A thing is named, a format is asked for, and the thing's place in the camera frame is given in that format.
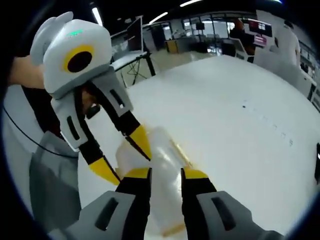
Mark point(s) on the ceiling light strip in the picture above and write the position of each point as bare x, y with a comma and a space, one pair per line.
190, 3
158, 17
97, 15

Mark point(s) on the open laptop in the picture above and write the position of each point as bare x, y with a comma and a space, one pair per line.
135, 35

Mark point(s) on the clear yellow plastic buckle box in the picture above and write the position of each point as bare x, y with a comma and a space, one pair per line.
165, 160

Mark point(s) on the black laptop stand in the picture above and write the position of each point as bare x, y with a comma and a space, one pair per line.
142, 62

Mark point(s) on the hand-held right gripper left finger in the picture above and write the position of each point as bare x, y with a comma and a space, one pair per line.
125, 197

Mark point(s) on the person's white shirt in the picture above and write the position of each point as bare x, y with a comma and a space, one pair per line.
17, 120

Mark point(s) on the computer monitor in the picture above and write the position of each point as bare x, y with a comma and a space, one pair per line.
260, 31

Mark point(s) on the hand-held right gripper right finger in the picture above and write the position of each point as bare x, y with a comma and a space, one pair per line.
197, 200

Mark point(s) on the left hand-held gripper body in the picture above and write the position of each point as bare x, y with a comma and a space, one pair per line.
75, 55

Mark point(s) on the person's grey trousers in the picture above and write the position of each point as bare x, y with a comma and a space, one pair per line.
55, 185

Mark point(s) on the person's left hand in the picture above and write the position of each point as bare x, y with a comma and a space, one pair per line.
90, 98

